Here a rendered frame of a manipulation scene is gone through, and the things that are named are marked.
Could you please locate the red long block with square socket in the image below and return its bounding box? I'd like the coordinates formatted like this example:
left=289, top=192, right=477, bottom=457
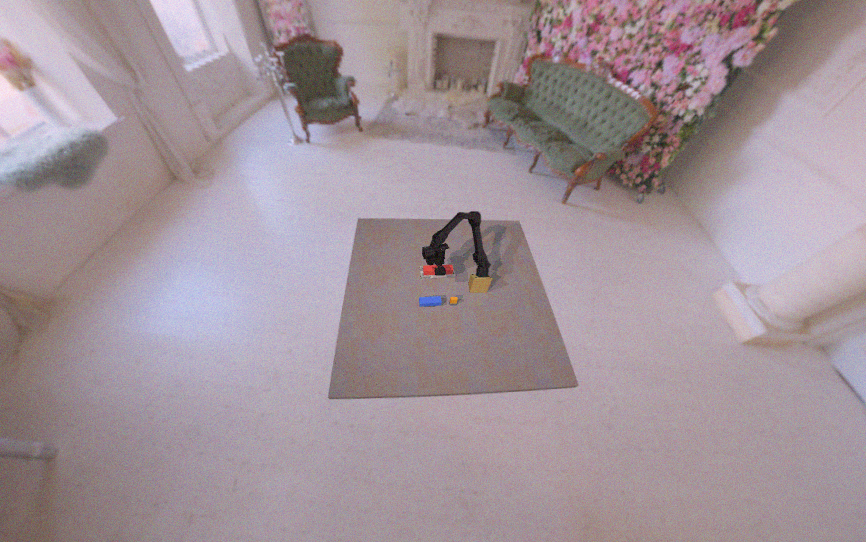
left=423, top=265, right=453, bottom=275

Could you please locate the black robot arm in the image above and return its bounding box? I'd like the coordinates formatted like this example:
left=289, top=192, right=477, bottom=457
left=422, top=211, right=491, bottom=277

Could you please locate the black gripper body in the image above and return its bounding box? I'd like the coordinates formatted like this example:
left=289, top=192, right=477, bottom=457
left=434, top=255, right=446, bottom=276

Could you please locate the blue rectangular block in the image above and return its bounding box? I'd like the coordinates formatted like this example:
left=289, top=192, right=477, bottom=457
left=419, top=296, right=442, bottom=307

